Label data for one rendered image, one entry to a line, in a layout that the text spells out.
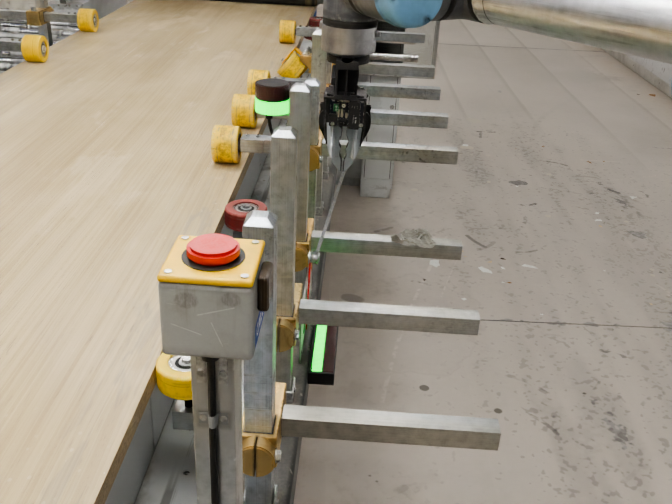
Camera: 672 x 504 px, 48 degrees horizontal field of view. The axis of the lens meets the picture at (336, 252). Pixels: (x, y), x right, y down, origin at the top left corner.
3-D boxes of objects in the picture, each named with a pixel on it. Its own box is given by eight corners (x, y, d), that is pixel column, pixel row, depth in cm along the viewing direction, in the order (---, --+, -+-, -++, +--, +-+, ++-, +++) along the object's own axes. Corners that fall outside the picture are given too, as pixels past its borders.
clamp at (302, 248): (313, 240, 152) (314, 217, 149) (307, 273, 140) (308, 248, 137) (285, 239, 152) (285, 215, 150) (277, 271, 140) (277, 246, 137)
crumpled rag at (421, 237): (435, 233, 148) (437, 222, 147) (438, 249, 142) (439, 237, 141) (390, 230, 148) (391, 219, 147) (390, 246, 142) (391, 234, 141)
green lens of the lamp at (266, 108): (291, 106, 133) (292, 94, 132) (288, 116, 128) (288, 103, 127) (257, 104, 133) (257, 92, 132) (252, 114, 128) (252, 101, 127)
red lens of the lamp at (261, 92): (292, 92, 132) (292, 79, 131) (288, 101, 127) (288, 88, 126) (257, 90, 132) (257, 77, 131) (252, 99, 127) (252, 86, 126)
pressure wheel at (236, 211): (269, 251, 152) (269, 197, 147) (264, 269, 145) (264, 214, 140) (229, 248, 152) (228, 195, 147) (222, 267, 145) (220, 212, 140)
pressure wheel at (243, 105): (256, 88, 185) (252, 112, 181) (259, 110, 192) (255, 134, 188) (232, 86, 186) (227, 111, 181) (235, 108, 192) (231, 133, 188)
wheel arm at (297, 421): (493, 439, 105) (498, 415, 103) (497, 457, 102) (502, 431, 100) (178, 418, 106) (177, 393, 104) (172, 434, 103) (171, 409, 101)
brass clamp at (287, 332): (305, 308, 130) (306, 282, 127) (297, 354, 118) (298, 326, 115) (269, 306, 130) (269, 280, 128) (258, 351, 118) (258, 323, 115)
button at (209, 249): (244, 253, 60) (243, 233, 59) (235, 277, 56) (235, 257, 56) (193, 250, 60) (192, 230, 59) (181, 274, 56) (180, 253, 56)
